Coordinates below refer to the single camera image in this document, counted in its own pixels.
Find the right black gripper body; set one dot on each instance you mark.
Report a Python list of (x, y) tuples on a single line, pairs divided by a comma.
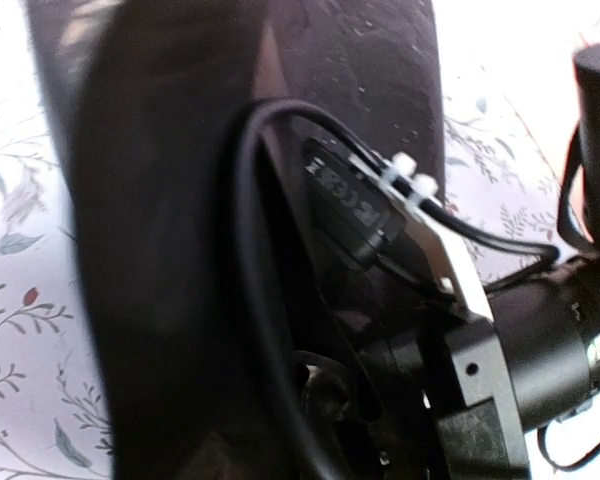
[(431, 400)]

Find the black wrapping paper sheet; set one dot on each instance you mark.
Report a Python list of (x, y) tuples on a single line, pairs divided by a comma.
[(145, 100)]

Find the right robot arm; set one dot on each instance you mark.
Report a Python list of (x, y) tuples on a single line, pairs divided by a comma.
[(546, 312)]

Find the floral patterned tablecloth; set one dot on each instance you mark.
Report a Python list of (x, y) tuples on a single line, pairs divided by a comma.
[(54, 417)]

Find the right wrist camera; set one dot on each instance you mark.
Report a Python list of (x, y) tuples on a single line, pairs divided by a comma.
[(361, 213)]

